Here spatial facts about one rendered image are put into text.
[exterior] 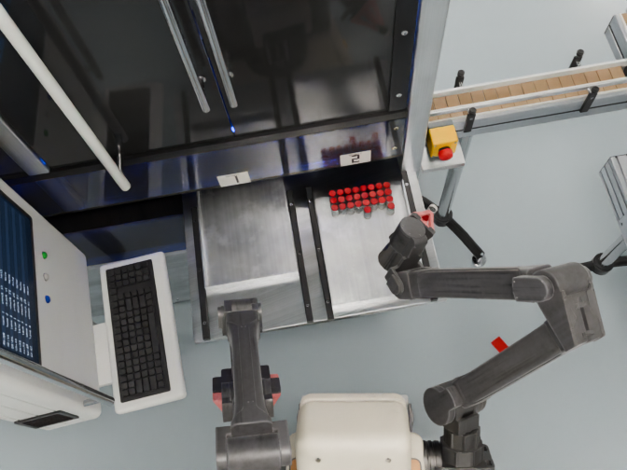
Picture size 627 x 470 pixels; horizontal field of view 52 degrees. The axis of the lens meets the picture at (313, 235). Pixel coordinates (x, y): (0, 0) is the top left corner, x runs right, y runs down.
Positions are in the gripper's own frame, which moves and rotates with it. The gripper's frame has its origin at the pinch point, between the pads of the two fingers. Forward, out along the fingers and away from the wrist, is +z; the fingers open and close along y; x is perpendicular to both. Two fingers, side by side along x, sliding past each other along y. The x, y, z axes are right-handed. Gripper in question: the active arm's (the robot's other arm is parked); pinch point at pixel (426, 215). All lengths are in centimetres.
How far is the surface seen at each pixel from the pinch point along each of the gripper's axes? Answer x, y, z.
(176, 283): 42, -116, 9
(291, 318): 4.8, -46.3, -15.0
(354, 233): 8.6, -33.0, 11.8
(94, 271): 62, -107, -16
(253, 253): 25, -49, -6
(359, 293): -3.8, -35.3, -0.9
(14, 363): 39, -30, -79
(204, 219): 43, -55, -6
